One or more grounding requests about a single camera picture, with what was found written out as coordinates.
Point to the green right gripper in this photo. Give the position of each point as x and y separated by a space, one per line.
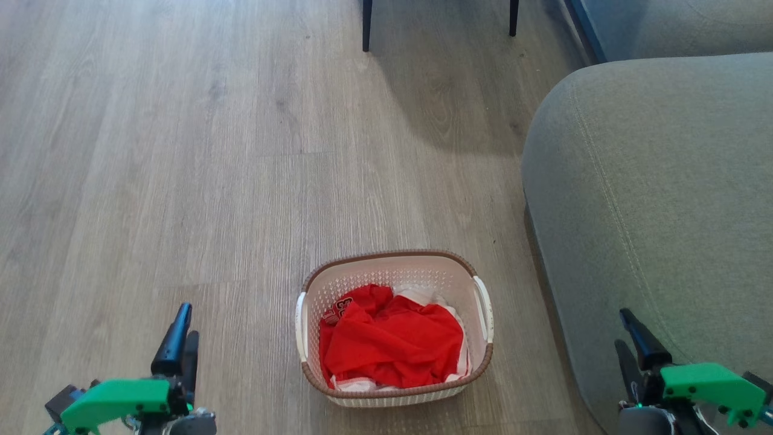
712 386

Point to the red garment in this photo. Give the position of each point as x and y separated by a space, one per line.
392 347

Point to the black furniture leg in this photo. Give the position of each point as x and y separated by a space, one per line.
514 17
367 24

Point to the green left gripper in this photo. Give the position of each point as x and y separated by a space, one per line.
118 399

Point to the white garment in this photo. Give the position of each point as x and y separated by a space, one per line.
423 295

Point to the grey fabric sofa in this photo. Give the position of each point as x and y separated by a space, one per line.
658 193

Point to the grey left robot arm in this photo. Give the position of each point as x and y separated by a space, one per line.
181 425

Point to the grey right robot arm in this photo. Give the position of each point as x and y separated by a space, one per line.
649 422

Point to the white laundry basket brown rim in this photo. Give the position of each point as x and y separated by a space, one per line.
395 269

